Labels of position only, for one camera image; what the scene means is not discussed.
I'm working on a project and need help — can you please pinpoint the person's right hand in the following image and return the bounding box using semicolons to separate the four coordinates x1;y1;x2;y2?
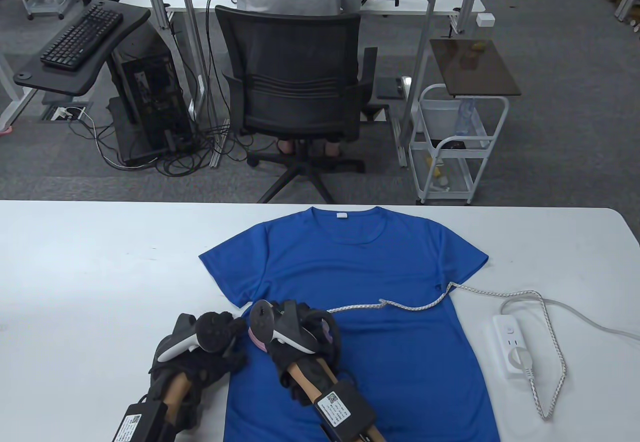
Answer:
268;299;346;389

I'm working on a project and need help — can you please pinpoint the person's left hand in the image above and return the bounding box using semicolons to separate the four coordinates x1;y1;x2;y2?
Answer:
149;310;248;396

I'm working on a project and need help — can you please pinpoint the pink electric iron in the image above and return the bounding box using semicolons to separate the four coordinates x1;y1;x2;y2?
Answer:
247;318;335;353

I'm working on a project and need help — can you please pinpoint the blue t-shirt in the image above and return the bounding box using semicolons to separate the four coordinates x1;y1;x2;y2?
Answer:
198;206;501;442

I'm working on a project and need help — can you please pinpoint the white braided iron cord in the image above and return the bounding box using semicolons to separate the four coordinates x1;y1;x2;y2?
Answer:
325;282;568;420

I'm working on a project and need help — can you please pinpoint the person's right forearm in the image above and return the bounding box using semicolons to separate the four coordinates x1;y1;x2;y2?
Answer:
287;359;386;442

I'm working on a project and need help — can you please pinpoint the person's left forearm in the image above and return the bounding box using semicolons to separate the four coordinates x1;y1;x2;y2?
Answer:
162;374;201;430

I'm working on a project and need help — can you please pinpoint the black white controller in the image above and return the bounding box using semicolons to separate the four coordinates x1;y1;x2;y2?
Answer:
149;312;235;393
250;299;345;363

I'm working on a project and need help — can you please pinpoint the black wrist sensor box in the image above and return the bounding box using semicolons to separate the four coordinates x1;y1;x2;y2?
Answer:
312;381;377;442
111;402;176;442

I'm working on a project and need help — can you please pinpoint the white table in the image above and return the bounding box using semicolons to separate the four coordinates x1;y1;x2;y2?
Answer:
0;200;640;442

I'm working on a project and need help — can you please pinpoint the white power strip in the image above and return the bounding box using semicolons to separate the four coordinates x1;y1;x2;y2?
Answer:
492;314;533;378

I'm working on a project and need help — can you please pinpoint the small yellow item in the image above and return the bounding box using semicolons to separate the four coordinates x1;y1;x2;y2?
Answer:
425;156;449;187

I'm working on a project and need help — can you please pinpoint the black computer tower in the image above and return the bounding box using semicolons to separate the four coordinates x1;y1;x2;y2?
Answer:
107;37;200;167

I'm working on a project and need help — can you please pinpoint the white rolling cart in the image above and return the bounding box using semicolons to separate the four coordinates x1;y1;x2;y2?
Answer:
408;83;510;206

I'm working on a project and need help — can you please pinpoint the floor socket box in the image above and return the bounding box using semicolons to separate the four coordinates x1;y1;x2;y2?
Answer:
39;103;93;123

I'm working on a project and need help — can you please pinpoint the black mesh office chair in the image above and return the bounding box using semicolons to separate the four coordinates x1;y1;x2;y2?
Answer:
215;5;391;204

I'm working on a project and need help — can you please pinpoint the clear plastic water bottle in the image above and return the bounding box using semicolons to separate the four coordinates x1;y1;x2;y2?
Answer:
454;98;477;137

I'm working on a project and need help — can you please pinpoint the black keyboard tray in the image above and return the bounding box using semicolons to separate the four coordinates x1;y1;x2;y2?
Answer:
13;1;152;97

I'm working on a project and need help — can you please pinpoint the brown cart top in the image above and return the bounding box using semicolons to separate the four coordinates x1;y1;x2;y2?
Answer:
430;38;522;98

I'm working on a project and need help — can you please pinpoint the black keyboard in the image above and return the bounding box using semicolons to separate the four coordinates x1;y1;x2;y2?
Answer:
40;4;124;71

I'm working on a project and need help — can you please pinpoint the black cable bundle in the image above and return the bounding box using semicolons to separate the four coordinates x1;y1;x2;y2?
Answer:
70;107;251;178

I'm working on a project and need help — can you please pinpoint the white power strip cable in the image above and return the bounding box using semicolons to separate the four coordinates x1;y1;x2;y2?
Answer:
500;296;640;339

